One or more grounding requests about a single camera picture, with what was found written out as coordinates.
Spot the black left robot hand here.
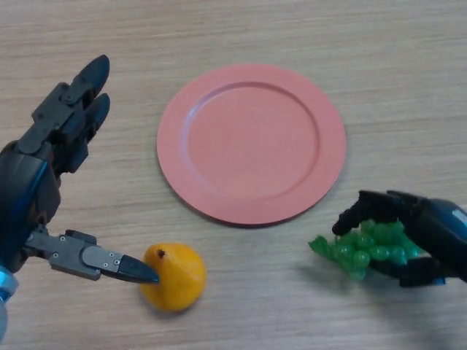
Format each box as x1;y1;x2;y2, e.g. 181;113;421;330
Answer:
0;54;161;285

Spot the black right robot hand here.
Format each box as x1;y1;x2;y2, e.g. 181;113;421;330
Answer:
331;189;467;288

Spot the green grapes bunch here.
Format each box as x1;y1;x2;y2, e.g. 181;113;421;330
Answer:
308;218;426;281

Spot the pink round plate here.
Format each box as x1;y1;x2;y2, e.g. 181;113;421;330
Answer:
156;63;347;230

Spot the orange yellow pear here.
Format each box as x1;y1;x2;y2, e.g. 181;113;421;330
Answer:
140;242;207;313

